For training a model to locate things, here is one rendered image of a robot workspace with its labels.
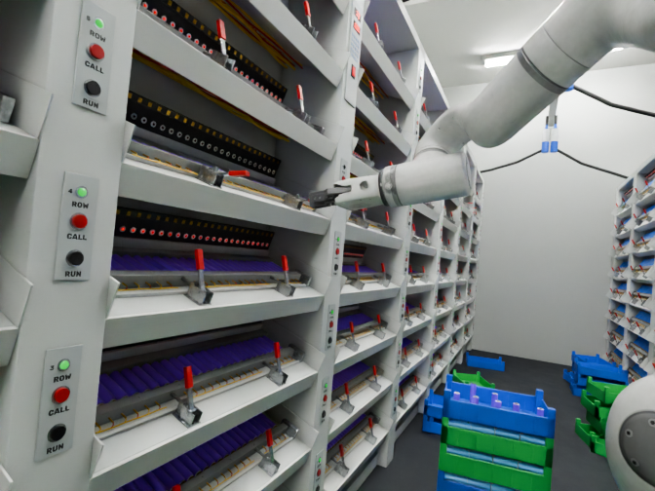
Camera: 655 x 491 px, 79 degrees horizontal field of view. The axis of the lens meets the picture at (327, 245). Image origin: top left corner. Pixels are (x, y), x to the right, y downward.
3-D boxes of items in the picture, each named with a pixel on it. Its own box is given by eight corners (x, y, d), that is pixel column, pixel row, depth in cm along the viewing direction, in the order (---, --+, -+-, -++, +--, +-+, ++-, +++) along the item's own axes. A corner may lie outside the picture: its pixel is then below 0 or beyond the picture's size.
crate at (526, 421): (540, 414, 129) (542, 389, 129) (554, 439, 110) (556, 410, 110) (444, 396, 139) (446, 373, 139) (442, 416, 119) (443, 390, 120)
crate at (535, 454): (539, 438, 128) (540, 414, 129) (552, 469, 109) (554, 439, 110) (443, 419, 138) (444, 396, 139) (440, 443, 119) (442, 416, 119)
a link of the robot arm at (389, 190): (396, 202, 75) (380, 204, 76) (407, 208, 83) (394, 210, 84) (392, 159, 76) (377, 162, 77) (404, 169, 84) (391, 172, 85)
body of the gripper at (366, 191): (384, 201, 76) (331, 209, 81) (399, 208, 85) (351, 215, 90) (381, 163, 76) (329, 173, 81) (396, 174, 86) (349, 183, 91)
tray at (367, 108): (406, 156, 168) (420, 126, 167) (351, 101, 114) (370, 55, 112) (366, 142, 177) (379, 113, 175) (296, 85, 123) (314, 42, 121)
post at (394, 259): (393, 458, 172) (425, 52, 177) (386, 468, 164) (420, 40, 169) (351, 444, 181) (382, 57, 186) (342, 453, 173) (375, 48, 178)
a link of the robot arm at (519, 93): (516, 17, 63) (405, 146, 86) (525, 63, 53) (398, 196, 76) (558, 47, 65) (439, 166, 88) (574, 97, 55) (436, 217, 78)
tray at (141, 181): (325, 235, 105) (338, 202, 104) (110, 195, 51) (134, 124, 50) (268, 207, 114) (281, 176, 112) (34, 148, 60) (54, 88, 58)
